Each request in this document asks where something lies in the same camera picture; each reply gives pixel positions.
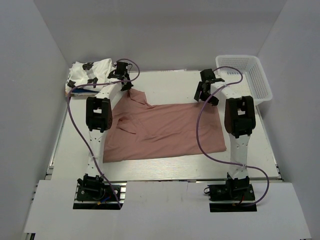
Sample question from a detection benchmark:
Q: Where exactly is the pink t shirt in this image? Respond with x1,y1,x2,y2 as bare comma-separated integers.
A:
103,89,227,163

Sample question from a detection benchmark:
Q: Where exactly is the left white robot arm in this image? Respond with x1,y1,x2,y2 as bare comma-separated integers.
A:
85,58,134,177

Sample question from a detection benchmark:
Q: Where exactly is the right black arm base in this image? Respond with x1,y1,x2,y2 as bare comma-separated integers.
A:
203,177,257,213

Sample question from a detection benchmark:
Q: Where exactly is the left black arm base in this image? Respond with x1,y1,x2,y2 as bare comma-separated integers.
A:
73,174,123,210

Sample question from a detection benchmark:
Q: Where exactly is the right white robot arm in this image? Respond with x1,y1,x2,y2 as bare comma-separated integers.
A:
194,68,256,181

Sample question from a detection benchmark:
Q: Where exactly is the white printed folded t shirt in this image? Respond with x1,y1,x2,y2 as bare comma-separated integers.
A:
65,58,115,93

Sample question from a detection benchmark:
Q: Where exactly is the white plastic basket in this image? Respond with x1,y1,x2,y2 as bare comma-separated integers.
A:
215,54,273,105

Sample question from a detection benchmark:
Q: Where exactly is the blue folded t shirt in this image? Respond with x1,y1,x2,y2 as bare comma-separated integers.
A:
70,88,99,96

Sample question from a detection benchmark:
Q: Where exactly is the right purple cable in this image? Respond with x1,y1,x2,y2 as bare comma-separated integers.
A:
196,66,270,207

